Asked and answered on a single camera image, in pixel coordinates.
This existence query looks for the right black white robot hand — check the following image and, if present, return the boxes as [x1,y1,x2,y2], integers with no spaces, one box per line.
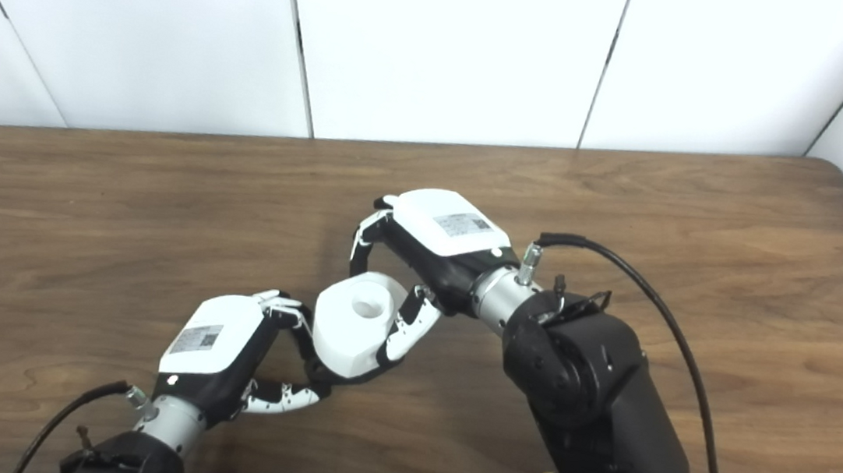
[339,181,528,379]

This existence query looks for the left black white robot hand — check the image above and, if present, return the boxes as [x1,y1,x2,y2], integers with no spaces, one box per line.
[150,278,344,440]

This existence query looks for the black flanged holder part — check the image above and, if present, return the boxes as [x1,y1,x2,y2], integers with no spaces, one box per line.
[303,354,397,391]

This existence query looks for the round white plastic piece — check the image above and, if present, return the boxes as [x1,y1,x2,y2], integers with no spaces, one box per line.
[307,267,418,386]

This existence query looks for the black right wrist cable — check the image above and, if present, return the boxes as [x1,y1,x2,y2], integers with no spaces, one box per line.
[497,229,765,473]

